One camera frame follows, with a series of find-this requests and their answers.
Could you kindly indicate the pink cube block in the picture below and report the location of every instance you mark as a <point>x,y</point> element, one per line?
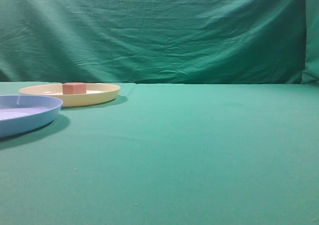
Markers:
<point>74,88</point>

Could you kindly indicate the yellow plastic plate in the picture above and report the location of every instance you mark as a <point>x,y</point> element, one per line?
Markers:
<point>96,93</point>

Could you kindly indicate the blue plastic plate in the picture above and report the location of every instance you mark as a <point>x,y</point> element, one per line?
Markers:
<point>23,113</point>

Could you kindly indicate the green table cloth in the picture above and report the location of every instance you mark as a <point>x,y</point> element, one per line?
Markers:
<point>170,154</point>

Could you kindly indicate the green backdrop cloth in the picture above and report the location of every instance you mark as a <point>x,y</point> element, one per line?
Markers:
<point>160,41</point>

